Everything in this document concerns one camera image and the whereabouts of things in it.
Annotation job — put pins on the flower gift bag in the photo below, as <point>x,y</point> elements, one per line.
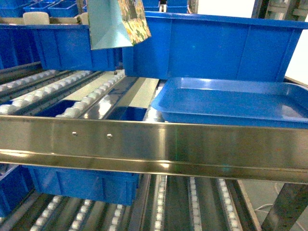
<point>116,23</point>

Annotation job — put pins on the stainless steel flow rack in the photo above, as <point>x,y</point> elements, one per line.
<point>193,177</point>

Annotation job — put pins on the large blue plastic bin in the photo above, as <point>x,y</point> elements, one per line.
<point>221,70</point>

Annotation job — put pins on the lower shelf blue bin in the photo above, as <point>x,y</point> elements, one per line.
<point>106,186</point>

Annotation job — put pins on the left large blue bin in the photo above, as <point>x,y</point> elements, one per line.
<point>67,47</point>

